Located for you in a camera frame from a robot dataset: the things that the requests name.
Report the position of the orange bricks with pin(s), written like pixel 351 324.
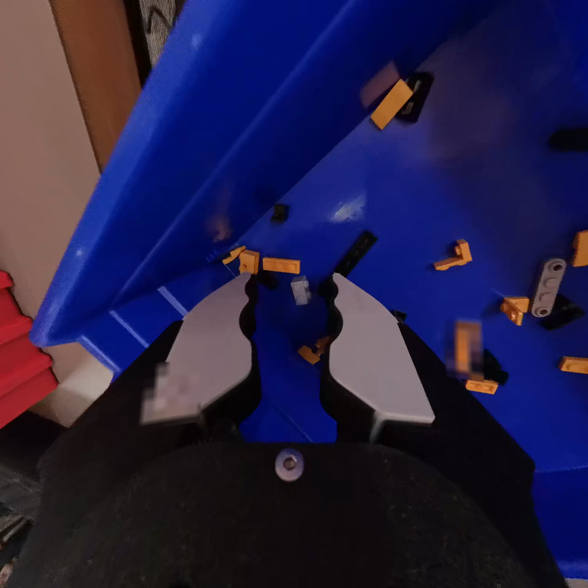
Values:
pixel 281 265

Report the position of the red plastic bin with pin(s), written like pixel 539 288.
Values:
pixel 23 358

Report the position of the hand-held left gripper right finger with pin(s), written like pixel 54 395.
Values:
pixel 376 363

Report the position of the small light grey brick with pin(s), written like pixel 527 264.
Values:
pixel 301 290

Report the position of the blue plastic bin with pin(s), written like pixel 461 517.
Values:
pixel 413 183

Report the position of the light grey three-hole plate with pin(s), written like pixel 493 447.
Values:
pixel 547 287

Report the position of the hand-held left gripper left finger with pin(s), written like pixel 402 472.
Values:
pixel 211 340

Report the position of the black loose brick pieces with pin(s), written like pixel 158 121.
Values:
pixel 356 253

